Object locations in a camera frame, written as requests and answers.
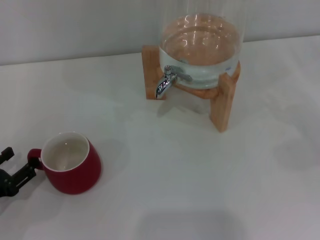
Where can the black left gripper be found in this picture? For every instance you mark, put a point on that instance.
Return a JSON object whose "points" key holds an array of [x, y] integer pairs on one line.
{"points": [[5, 183]]}

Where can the red ceramic cup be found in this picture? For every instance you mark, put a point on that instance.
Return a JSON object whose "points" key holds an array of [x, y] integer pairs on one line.
{"points": [[75, 175]]}

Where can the chrome faucet tap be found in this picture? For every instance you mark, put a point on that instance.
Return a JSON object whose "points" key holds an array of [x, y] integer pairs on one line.
{"points": [[163, 85]]}

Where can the wooden dispenser stand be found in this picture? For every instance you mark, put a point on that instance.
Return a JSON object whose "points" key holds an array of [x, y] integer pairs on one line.
{"points": [[222, 105]]}

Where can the glass water dispenser jar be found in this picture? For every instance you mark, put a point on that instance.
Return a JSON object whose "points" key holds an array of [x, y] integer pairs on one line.
{"points": [[200, 45]]}

